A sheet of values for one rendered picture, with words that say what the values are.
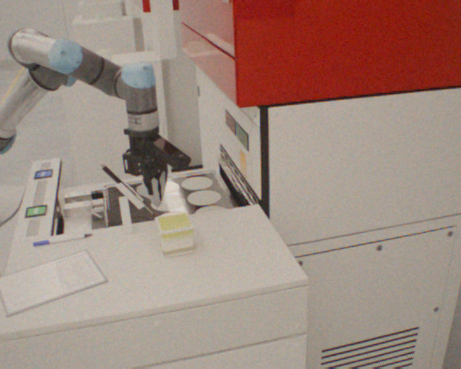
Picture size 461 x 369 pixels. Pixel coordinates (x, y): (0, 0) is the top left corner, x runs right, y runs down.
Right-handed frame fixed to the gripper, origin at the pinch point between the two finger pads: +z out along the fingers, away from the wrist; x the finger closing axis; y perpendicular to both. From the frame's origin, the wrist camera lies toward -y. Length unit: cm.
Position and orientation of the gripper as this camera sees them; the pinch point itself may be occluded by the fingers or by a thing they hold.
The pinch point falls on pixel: (159, 202)
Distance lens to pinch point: 132.1
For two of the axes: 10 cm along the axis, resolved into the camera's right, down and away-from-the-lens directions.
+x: -4.3, 4.1, -8.0
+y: -9.0, -1.6, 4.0
